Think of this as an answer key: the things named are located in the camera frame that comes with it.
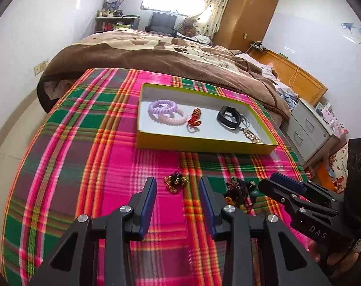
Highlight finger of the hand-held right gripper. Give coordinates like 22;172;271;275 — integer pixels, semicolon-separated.
259;179;339;217
270;172;339;207

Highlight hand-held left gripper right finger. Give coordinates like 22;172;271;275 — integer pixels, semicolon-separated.
198;177;331;286

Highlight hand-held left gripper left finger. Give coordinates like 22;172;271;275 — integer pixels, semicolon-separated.
27;177;158;286

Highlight gold chain bracelet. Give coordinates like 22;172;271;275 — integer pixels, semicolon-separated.
243;128;263;144

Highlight yellow cardboard box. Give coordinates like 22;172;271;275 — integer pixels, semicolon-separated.
136;83;279;155

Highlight silver bangles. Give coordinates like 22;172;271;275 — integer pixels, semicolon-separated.
237;114;252;130

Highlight black smart band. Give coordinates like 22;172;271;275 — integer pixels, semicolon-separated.
217;105;242;131

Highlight red knotted rope bracelet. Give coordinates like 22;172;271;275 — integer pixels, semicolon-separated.
186;108;202;133

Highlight purple spiral hair tie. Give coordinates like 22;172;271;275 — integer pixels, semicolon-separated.
148;99;179;123

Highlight person's right hand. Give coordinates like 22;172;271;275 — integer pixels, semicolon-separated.
308;240;361;275

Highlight orange box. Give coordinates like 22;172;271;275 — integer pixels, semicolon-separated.
316;161;339;191

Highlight grey nightstand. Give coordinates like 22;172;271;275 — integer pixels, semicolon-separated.
286;98;339;161

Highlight pink patterned box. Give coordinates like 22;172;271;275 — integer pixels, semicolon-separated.
316;101;348;138

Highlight pale crumpled bedding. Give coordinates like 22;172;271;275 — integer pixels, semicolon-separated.
237;52;300;111

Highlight pink green plaid cloth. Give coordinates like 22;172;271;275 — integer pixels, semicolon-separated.
0;68;333;286

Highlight wooden bed headboard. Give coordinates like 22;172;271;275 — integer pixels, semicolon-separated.
249;49;328;106

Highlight brown printed blanket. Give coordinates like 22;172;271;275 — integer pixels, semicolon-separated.
38;27;291;123

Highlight wooden wardrobe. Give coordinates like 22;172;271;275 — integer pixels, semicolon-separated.
213;0;280;50

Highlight brown teddy bear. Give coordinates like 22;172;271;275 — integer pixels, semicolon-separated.
177;17;198;37

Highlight black chair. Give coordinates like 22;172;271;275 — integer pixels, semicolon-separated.
145;11;178;35

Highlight patterned curtain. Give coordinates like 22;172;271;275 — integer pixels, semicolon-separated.
197;0;235;38

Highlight shelf with bottles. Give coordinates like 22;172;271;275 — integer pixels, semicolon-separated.
94;15;141;33

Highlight window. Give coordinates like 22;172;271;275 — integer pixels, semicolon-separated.
140;0;205;15

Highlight green bead hair tie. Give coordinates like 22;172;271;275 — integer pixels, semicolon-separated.
248;180;260;199

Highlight black beaded hair tie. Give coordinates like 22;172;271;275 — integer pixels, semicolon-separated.
224;180;249;206

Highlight black gold beaded bracelet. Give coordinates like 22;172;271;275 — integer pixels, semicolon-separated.
164;171;188;194

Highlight blue wall poster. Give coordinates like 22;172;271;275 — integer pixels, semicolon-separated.
341;22;361;45

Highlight wall socket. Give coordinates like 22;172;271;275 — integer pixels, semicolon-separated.
34;60;49;76

